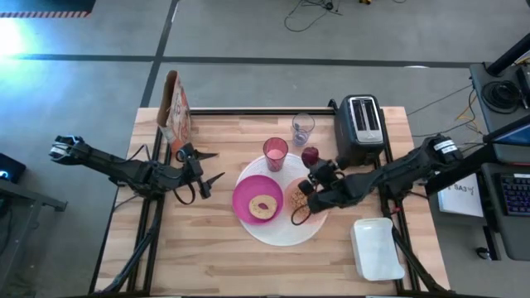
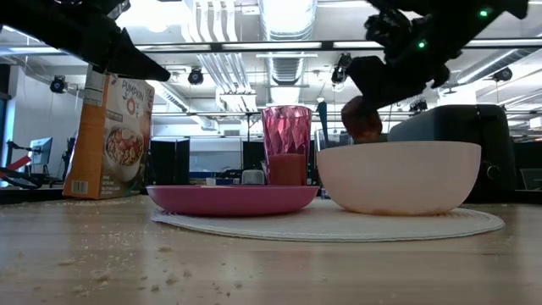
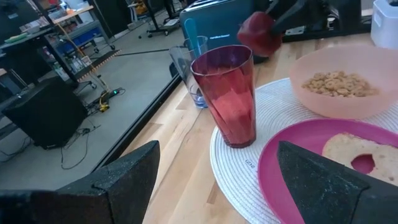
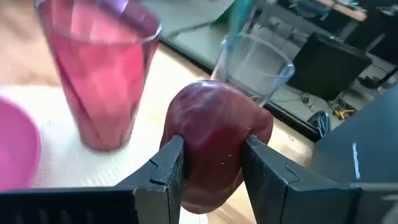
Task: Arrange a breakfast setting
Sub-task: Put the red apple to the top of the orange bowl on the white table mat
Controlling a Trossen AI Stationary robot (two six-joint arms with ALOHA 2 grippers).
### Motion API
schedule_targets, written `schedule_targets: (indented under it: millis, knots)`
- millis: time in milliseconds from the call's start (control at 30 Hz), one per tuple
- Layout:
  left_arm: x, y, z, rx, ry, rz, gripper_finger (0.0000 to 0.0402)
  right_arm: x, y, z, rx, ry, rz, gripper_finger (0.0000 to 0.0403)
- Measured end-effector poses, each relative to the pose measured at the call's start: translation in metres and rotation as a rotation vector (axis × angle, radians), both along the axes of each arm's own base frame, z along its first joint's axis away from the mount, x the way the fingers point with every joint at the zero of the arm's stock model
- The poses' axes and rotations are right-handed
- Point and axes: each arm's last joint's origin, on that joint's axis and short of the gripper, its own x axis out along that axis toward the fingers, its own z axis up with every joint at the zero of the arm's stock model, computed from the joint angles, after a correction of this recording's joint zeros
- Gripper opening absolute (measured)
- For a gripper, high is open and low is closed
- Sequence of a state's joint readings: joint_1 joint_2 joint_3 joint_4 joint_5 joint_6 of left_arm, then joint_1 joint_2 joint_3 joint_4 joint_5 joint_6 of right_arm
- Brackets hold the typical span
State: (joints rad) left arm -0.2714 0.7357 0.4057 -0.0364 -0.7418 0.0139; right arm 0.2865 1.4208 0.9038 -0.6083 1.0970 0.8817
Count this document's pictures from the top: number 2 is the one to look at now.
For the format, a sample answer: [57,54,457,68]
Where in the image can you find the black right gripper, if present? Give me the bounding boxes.
[346,8,463,111]

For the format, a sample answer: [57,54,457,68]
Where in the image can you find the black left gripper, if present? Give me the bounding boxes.
[0,0,171,82]

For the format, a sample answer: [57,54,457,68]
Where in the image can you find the dark red apple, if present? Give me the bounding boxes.
[340,94,384,146]

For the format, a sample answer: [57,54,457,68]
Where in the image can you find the black ceiling spotlight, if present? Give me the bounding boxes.
[492,67,514,83]
[187,67,205,86]
[49,75,69,95]
[330,52,353,85]
[408,98,429,114]

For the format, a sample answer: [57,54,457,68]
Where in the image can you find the silver ventilation duct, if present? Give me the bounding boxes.
[257,0,318,107]

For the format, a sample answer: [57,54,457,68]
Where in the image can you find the black cabinet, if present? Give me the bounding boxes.
[148,136,191,186]

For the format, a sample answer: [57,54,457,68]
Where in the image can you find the pink faceted tumbler with juice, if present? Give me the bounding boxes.
[261,104,314,186]

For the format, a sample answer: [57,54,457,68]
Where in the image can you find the orange pumpkin cereal box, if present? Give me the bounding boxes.
[62,66,156,201]

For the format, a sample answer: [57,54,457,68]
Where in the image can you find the pale pink plastic bowl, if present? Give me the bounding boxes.
[315,140,483,217]

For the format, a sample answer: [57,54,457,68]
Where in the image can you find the round white woven placemat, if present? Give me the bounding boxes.
[150,198,506,243]

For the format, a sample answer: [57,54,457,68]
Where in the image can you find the magenta plastic plate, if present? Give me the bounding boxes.
[145,184,320,219]

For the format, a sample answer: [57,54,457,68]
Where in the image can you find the black aluminium table frame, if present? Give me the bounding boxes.
[0,187,149,205]

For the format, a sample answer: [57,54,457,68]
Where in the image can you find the black toaster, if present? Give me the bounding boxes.
[387,103,519,204]

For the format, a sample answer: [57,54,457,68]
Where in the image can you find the computer monitor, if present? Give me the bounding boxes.
[27,136,54,167]

